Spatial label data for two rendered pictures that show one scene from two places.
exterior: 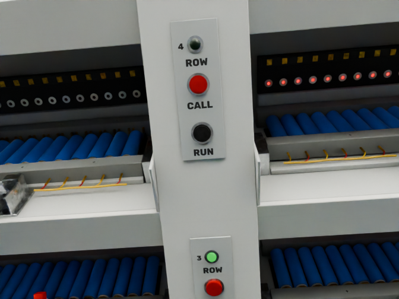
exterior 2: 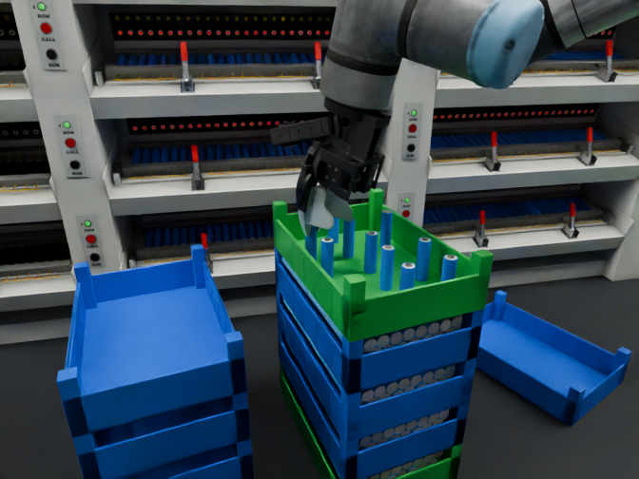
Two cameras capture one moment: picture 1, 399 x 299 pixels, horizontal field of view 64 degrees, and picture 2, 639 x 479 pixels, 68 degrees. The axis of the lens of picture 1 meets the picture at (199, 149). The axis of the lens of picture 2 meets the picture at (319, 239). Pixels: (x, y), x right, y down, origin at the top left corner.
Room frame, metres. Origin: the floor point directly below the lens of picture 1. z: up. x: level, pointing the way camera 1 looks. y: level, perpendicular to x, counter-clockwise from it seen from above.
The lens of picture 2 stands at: (-0.65, 1.16, 0.65)
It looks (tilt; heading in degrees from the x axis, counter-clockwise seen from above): 24 degrees down; 345
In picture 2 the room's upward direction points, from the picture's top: straight up
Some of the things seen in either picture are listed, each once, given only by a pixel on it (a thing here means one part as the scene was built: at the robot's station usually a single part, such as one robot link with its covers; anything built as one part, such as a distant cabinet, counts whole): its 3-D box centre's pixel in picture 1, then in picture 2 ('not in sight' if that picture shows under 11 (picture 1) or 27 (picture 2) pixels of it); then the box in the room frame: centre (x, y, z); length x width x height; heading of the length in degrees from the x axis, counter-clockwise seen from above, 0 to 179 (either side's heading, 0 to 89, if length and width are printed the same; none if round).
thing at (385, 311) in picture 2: not in sight; (367, 249); (-0.06, 0.93, 0.36); 0.30 x 0.20 x 0.08; 8
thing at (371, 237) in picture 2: not in sight; (371, 251); (-0.06, 0.93, 0.36); 0.02 x 0.02 x 0.06
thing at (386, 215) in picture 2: not in sight; (386, 229); (0.02, 0.87, 0.36); 0.02 x 0.02 x 0.06
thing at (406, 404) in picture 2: not in sight; (362, 338); (-0.06, 0.93, 0.20); 0.30 x 0.20 x 0.08; 8
